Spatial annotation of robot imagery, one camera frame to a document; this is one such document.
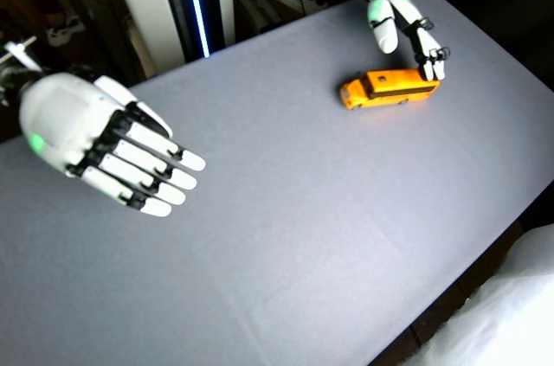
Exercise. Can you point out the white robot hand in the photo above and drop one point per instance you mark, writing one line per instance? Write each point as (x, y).
(65, 115)
(404, 7)

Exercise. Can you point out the white shoes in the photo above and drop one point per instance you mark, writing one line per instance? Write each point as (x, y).
(65, 28)

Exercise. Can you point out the white pillar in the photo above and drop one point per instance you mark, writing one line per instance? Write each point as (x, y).
(147, 7)

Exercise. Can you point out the blue light strip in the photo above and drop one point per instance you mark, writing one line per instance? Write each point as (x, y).
(197, 7)

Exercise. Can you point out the grey table cloth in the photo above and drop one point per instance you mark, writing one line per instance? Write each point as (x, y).
(281, 210)

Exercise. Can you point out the white sheet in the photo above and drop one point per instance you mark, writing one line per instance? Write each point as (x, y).
(497, 310)

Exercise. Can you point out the yellow toy school bus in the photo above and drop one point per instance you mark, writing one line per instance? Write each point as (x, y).
(389, 89)

